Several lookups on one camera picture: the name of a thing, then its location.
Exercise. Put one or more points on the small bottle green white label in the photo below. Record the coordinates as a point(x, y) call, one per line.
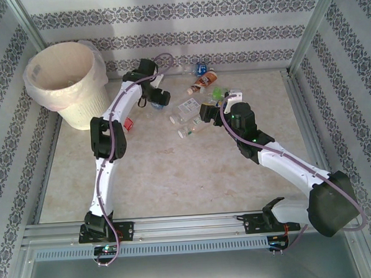
point(197, 120)

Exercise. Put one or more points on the rectangular clear bottle white label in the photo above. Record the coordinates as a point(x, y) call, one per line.
point(188, 107)

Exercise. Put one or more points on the green label plastic bottle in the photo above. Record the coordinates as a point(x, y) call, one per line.
point(217, 92)

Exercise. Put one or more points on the clear plastic bottle white cap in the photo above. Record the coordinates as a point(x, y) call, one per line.
point(193, 131)

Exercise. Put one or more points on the small clear bottle white cap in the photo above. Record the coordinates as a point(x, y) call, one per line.
point(173, 119)

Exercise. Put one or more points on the brown label bottle white cap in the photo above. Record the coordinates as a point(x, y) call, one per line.
point(205, 79)

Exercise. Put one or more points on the red label bottle red cap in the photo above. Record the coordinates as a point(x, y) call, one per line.
point(128, 123)

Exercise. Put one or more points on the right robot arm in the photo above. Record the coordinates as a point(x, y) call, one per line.
point(292, 164)

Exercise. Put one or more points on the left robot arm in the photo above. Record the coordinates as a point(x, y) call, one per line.
point(103, 180)

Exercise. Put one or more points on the translucent plastic bin liner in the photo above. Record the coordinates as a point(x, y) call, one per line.
point(98, 61)

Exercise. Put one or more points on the cream plastic waste bin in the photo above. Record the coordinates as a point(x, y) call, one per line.
point(87, 110)

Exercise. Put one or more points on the clear bottle blue label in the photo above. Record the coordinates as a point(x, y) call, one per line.
point(200, 69)

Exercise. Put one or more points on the right controller board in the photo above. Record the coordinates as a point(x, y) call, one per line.
point(278, 243)

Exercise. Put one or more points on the controller board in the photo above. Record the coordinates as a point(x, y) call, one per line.
point(278, 243)
point(106, 249)

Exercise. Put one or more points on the grey metal front panel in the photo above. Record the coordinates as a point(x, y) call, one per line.
point(192, 272)

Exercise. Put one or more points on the left controller board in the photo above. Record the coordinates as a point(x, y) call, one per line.
point(106, 249)

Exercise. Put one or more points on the aluminium back rail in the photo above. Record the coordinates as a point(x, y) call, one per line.
point(256, 71)

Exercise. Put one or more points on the aluminium side rail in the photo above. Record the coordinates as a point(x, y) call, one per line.
point(302, 108)
point(40, 209)

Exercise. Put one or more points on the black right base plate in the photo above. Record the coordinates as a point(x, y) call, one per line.
point(252, 224)

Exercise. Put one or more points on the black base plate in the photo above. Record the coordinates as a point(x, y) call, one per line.
point(125, 231)
point(252, 224)

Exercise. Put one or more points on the aluminium front rail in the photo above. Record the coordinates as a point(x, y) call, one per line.
point(184, 226)

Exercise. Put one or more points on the aluminium frame post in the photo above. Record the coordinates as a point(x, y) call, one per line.
point(25, 19)
point(314, 26)

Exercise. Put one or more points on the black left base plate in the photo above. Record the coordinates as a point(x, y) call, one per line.
point(125, 231)

